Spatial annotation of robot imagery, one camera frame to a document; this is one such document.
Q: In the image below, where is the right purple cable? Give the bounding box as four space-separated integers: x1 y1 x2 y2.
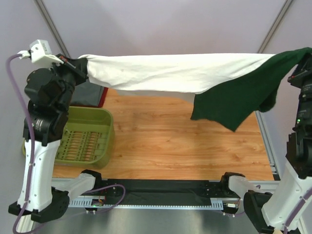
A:
282 189 312 234

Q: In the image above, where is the left aluminium frame post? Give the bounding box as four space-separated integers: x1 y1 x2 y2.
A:
33 0 70 58

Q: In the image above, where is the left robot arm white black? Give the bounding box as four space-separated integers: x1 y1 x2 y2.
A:
8 54 103 223

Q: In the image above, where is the folded red t-shirt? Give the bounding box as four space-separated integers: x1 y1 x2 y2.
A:
97 87 108 108

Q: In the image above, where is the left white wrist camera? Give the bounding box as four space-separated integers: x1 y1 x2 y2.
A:
18 39 64 68

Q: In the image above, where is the white and green t-shirt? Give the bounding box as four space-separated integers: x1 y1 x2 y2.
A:
83 47 312 131

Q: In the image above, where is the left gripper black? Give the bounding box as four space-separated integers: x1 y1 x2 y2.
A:
49 51 90 109

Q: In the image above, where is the slotted grey cable duct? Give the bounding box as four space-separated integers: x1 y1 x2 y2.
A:
69 197 225 211

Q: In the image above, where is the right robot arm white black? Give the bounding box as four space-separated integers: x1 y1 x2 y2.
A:
219 54 312 234

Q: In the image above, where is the aluminium frame post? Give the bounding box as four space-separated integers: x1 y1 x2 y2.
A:
257 0 294 53
33 0 70 58

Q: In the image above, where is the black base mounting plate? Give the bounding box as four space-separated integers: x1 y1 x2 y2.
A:
101 179 238 206

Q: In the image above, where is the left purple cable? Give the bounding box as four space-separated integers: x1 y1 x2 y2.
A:
5 54 37 234

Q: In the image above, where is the purple cable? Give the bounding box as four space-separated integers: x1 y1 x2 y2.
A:
282 189 312 234
5 54 37 234

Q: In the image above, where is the green plastic basket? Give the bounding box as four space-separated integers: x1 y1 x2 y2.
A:
21 105 116 170

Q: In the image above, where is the folded grey t-shirt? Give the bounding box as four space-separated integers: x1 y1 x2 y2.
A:
71 81 104 107

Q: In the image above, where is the right aluminium frame post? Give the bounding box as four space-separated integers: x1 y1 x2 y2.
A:
257 0 294 53

